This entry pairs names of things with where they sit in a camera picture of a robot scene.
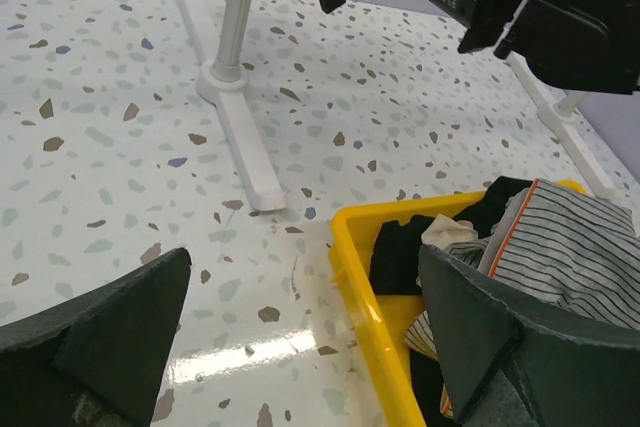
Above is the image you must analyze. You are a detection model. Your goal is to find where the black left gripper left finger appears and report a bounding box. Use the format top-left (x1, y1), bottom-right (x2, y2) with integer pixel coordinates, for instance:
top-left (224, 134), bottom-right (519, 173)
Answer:
top-left (1, 248), bottom-right (191, 426)

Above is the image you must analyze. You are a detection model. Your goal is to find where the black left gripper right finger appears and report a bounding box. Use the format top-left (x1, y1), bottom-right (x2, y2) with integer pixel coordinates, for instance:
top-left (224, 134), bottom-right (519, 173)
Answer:
top-left (419, 246), bottom-right (639, 426)

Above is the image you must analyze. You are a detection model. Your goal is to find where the grey striped underwear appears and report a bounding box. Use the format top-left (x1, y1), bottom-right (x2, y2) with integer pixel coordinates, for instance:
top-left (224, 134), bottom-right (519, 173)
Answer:
top-left (407, 179), bottom-right (639, 417)

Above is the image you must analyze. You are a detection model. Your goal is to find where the black underwear beige waistband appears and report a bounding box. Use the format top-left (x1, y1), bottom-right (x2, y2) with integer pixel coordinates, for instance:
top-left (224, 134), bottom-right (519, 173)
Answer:
top-left (453, 176), bottom-right (533, 239)

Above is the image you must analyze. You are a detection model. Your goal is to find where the pink beige underwear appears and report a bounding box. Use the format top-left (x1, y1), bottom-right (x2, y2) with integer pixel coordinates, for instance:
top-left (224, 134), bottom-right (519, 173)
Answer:
top-left (421, 214), bottom-right (479, 250)

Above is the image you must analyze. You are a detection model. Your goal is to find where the white clothes rack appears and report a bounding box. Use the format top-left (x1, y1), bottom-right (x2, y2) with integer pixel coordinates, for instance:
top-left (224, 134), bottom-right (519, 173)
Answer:
top-left (178, 0), bottom-right (620, 212)

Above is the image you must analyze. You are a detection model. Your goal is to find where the yellow plastic tray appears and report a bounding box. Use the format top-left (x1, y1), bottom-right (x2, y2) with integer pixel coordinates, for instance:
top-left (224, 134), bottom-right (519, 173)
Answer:
top-left (329, 179), bottom-right (589, 427)

